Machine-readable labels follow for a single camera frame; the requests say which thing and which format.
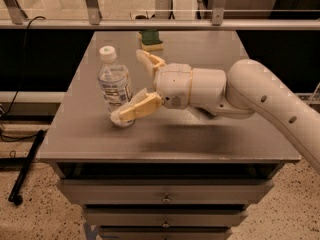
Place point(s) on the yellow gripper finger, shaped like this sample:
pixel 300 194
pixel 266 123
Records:
pixel 150 62
pixel 141 105

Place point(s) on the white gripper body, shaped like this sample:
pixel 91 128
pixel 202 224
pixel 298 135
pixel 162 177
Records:
pixel 173 84

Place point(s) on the clear plastic water bottle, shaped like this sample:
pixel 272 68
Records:
pixel 114 79

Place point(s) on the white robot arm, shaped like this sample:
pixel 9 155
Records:
pixel 247 88

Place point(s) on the green yellow sponge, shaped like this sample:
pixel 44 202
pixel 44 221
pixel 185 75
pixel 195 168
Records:
pixel 150 40

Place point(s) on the grey drawer cabinet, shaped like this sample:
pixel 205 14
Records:
pixel 169 176

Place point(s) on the black rod on floor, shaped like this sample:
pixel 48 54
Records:
pixel 14 196

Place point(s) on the metal railing frame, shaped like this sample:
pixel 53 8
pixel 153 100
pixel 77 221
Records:
pixel 160 14

